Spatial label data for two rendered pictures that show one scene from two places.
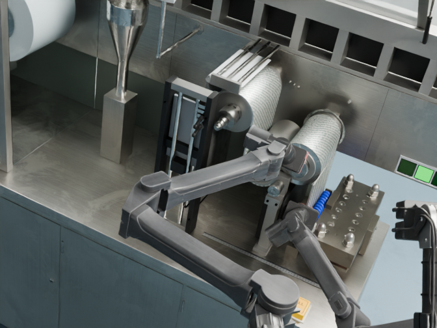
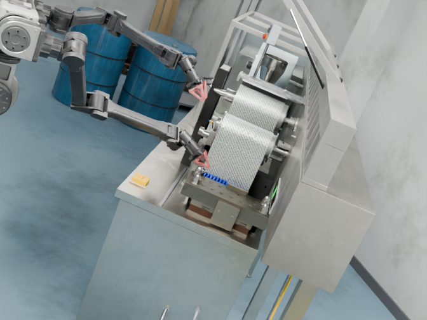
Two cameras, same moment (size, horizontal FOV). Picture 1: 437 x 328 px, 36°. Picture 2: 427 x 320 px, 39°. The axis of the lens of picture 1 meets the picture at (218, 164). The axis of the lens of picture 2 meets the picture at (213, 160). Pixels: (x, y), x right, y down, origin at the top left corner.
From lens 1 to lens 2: 2.95 m
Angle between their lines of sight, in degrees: 65
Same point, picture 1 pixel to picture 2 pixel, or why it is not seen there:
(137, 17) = (267, 62)
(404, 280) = not seen: outside the picture
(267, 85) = (266, 101)
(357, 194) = (255, 204)
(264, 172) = (159, 53)
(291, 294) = (61, 9)
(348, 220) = (221, 191)
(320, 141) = (241, 124)
